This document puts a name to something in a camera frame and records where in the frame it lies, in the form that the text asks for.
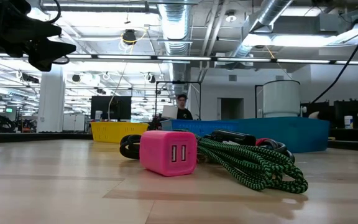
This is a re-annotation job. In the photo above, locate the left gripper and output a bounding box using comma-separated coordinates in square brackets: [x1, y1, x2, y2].
[0, 0, 77, 73]

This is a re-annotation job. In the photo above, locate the black cable bundle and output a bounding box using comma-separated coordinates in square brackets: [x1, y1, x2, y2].
[119, 134, 142, 160]

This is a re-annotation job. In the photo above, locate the pink USB charger cube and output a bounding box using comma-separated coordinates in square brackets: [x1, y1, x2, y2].
[139, 129, 198, 177]

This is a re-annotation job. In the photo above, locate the black power adapter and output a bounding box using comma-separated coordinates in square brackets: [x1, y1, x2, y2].
[211, 129, 257, 146]

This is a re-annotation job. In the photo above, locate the blue plastic bin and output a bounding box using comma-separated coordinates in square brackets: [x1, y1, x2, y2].
[160, 116, 331, 154]

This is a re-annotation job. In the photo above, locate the white pillar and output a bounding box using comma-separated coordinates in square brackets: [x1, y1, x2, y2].
[37, 63, 66, 134]

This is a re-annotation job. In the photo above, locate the black monitor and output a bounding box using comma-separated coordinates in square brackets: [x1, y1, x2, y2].
[90, 95, 132, 122]

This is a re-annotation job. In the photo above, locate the yellow plastic basket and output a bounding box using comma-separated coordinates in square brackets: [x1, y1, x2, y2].
[90, 121, 150, 144]

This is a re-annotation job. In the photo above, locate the white laptop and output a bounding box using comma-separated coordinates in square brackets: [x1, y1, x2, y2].
[162, 105, 178, 120]

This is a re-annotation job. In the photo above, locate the person behind white laptop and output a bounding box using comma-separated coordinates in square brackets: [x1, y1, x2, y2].
[176, 93, 194, 121]

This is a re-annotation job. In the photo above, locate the long ceiling light bar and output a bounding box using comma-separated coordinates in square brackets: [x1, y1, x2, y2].
[0, 53, 358, 65]

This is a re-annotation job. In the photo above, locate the large white cylinder tank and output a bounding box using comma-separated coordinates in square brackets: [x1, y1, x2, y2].
[262, 79, 301, 119]

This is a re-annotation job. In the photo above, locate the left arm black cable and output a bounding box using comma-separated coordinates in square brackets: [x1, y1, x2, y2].
[44, 0, 62, 25]

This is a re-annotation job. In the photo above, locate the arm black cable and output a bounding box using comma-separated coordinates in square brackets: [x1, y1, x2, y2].
[44, 0, 62, 25]
[310, 6, 358, 104]

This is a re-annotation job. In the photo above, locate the black ceiling device yellow cable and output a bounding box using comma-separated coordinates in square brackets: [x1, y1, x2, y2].
[122, 29, 137, 46]

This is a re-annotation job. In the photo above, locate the wide silver ceiling duct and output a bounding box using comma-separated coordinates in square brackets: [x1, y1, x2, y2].
[157, 0, 193, 94]

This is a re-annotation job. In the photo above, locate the black metal frame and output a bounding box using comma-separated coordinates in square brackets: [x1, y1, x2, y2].
[155, 80, 202, 121]

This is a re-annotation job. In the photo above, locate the slanted silver ceiling duct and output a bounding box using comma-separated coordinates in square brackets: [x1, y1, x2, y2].
[228, 0, 293, 60]

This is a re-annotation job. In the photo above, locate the green black braided cable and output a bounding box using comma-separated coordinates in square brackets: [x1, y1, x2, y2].
[174, 129, 309, 194]

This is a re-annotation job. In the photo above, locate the black cable with red strap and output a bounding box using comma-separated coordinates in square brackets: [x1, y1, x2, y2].
[255, 138, 296, 163]

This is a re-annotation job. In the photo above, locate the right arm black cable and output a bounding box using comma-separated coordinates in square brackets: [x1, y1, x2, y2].
[310, 6, 358, 104]

